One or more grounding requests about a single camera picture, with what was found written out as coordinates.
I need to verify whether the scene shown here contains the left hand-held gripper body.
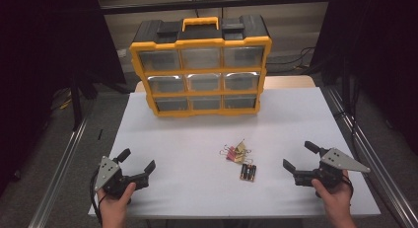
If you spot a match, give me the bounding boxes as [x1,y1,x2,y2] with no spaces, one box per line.
[94,155,150,202]

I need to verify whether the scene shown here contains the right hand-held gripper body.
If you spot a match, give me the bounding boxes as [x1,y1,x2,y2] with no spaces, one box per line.
[293,147,372,198]

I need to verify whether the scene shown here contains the pink binder clip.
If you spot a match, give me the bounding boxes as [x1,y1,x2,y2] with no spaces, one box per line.
[225,146,239,163]

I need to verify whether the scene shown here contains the yellow black drawer organizer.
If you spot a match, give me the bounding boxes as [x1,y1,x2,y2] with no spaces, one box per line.
[128,14,273,118]

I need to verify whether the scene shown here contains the person's left hand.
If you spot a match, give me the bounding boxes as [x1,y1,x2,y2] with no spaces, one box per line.
[97,182,137,222]

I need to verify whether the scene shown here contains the person's right hand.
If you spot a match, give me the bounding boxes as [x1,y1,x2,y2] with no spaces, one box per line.
[311,169,354,219]

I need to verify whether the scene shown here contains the black metal stand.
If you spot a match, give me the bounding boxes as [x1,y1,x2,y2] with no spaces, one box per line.
[69,73,84,132]

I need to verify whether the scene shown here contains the dark curtain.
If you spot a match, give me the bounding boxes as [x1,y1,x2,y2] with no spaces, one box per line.
[0,0,127,196]
[310,0,418,157]

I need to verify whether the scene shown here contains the rows of clear organizer drawers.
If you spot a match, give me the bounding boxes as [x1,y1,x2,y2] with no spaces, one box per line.
[137,45,266,113]

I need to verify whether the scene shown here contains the left hand-held gripper black cable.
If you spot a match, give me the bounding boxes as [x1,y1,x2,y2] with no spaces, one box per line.
[89,170,107,226]

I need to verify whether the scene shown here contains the hand-held gripper black cable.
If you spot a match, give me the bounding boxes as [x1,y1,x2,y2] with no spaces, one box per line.
[89,170,107,226]
[341,174,355,200]

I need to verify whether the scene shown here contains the right hand-held gripper black cable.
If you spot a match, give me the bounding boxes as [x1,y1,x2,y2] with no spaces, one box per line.
[341,174,355,200]

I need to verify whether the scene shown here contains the aluminium floor rail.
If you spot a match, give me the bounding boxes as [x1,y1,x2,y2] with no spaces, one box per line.
[28,117,88,228]
[323,86,418,228]

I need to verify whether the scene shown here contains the yellow floor cable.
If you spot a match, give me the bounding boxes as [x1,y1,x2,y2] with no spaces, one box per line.
[58,98,73,111]

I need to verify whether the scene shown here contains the black floor cables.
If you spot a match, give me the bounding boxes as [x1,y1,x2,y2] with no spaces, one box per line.
[265,45,318,76]

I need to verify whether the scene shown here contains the black horizontal wall bar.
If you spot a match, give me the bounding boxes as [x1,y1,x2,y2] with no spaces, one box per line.
[99,0,332,16]

